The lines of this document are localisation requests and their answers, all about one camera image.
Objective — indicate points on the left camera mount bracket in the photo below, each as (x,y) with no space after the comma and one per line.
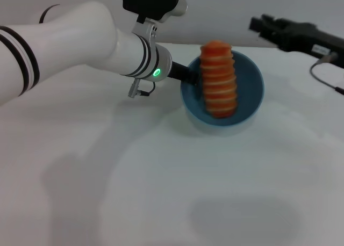
(145,29)

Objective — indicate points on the blue bowl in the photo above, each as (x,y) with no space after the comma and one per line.
(250,87)

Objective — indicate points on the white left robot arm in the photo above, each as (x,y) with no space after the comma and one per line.
(67,42)

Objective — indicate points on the orange striped bread loaf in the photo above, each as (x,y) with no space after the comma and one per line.
(219,85)

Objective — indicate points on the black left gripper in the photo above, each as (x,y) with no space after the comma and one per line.
(178,72)

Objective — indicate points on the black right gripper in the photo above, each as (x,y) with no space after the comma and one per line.
(309,39)

